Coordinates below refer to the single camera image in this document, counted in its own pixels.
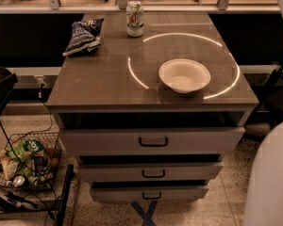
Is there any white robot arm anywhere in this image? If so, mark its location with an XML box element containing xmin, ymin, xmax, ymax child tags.
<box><xmin>242</xmin><ymin>0</ymin><xmax>283</xmax><ymax>226</ymax></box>

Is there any green 7up can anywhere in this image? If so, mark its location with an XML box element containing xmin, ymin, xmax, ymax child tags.
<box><xmin>126</xmin><ymin>1</ymin><xmax>143</xmax><ymax>37</ymax></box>

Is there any grey drawer cabinet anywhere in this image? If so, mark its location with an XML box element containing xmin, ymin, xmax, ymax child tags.
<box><xmin>47</xmin><ymin>12</ymin><xmax>258</xmax><ymax>189</ymax></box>

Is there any white paper bowl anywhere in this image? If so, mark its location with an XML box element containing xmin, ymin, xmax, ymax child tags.
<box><xmin>158</xmin><ymin>58</ymin><xmax>211</xmax><ymax>93</ymax></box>

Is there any top grey drawer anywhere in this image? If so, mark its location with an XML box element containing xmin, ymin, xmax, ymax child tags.
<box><xmin>59</xmin><ymin>127</ymin><xmax>244</xmax><ymax>156</ymax></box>

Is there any grey drawer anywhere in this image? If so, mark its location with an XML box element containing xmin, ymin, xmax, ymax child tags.
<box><xmin>59</xmin><ymin>127</ymin><xmax>244</xmax><ymax>156</ymax></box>
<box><xmin>90</xmin><ymin>186</ymin><xmax>208</xmax><ymax>202</ymax></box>
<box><xmin>79</xmin><ymin>162</ymin><xmax>223</xmax><ymax>183</ymax></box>

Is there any middle grey drawer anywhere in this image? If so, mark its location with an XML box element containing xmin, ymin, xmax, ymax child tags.
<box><xmin>79</xmin><ymin>162</ymin><xmax>223</xmax><ymax>183</ymax></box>

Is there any dark blue chip bag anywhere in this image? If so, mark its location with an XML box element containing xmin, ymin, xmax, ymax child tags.
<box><xmin>62</xmin><ymin>18</ymin><xmax>104</xmax><ymax>57</ymax></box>

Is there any bottom grey drawer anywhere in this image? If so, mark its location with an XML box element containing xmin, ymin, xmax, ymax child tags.
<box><xmin>90</xmin><ymin>186</ymin><xmax>208</xmax><ymax>202</ymax></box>

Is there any black stand leg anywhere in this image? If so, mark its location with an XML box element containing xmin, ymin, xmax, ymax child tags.
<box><xmin>55</xmin><ymin>164</ymin><xmax>75</xmax><ymax>226</ymax></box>

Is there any black office chair base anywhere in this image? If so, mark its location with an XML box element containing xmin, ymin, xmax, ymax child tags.
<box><xmin>255</xmin><ymin>60</ymin><xmax>283</xmax><ymax>123</ymax></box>

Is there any black cable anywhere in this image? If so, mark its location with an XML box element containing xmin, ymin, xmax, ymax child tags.
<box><xmin>0</xmin><ymin>82</ymin><xmax>59</xmax><ymax>223</ymax></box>

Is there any wire basket with snacks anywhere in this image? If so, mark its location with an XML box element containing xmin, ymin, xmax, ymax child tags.
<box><xmin>0</xmin><ymin>133</ymin><xmax>62</xmax><ymax>191</ymax></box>

